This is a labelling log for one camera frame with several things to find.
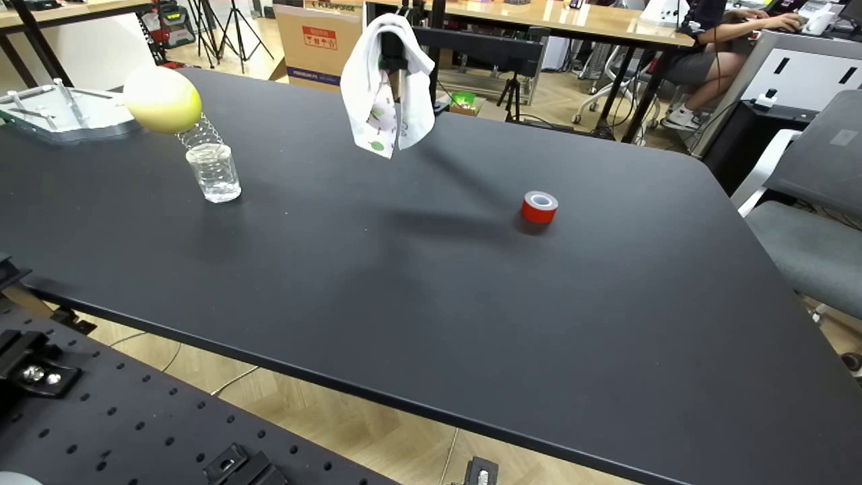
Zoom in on black background tripod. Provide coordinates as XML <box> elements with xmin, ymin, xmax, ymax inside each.
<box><xmin>496</xmin><ymin>69</ymin><xmax>534</xmax><ymax>127</ymax></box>

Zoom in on seated person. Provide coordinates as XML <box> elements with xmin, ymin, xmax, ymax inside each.
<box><xmin>663</xmin><ymin>0</ymin><xmax>812</xmax><ymax>135</ymax></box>

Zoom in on metal bracket with bolts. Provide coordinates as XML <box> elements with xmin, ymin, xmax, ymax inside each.
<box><xmin>9</xmin><ymin>353</ymin><xmax>84</xmax><ymax>399</ymax></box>

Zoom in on yellow ball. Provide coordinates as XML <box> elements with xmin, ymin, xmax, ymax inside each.
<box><xmin>121</xmin><ymin>63</ymin><xmax>204</xmax><ymax>137</ymax></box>

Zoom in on silver metal fitting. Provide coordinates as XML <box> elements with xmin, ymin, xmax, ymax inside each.
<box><xmin>461</xmin><ymin>453</ymin><xmax>502</xmax><ymax>485</ymax></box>

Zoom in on black clamp block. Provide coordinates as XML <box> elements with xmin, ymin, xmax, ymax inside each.
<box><xmin>201</xmin><ymin>441</ymin><xmax>292</xmax><ymax>485</ymax></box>

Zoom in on black panel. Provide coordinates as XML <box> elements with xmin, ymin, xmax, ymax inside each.
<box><xmin>426</xmin><ymin>24</ymin><xmax>548</xmax><ymax>74</ymax></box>

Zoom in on wooden desk with black frame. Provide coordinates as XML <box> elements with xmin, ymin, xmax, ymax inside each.
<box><xmin>0</xmin><ymin>0</ymin><xmax>157</xmax><ymax>88</ymax></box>

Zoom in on black clamped pole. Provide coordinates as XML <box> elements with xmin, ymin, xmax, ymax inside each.
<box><xmin>409</xmin><ymin>0</ymin><xmax>452</xmax><ymax>117</ymax></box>

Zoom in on black mounting block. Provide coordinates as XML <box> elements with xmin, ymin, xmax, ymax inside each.
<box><xmin>48</xmin><ymin>300</ymin><xmax>99</xmax><ymax>335</ymax></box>

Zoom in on grey office chair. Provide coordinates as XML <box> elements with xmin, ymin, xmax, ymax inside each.
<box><xmin>729</xmin><ymin>88</ymin><xmax>862</xmax><ymax>379</ymax></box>

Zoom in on green packet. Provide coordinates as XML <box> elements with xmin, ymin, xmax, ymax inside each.
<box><xmin>448</xmin><ymin>88</ymin><xmax>482</xmax><ymax>117</ymax></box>

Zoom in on clear glass cup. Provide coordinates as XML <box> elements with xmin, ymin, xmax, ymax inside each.
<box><xmin>176</xmin><ymin>113</ymin><xmax>245</xmax><ymax>206</ymax></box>

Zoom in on wooden desk with black legs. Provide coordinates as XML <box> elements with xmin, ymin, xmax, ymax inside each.
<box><xmin>441</xmin><ymin>0</ymin><xmax>697</xmax><ymax>144</ymax></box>

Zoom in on black tripod stands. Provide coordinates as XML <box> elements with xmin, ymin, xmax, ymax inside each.
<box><xmin>191</xmin><ymin>0</ymin><xmax>277</xmax><ymax>67</ymax></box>

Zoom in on white board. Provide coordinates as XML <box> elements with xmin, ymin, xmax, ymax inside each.
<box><xmin>34</xmin><ymin>11</ymin><xmax>161</xmax><ymax>90</ymax></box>

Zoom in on black perforated breadboard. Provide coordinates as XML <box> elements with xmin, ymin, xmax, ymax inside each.
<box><xmin>0</xmin><ymin>304</ymin><xmax>399</xmax><ymax>485</ymax></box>

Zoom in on white lens cleaning towel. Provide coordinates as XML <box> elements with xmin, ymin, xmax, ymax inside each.
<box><xmin>337</xmin><ymin>11</ymin><xmax>438</xmax><ymax>162</ymax></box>

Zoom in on grey metal cabinet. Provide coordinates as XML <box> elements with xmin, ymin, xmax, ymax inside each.
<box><xmin>694</xmin><ymin>30</ymin><xmax>862</xmax><ymax>171</ymax></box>

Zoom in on red tape roll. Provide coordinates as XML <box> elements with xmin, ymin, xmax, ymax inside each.
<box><xmin>518</xmin><ymin>189</ymin><xmax>560</xmax><ymax>229</ymax></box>

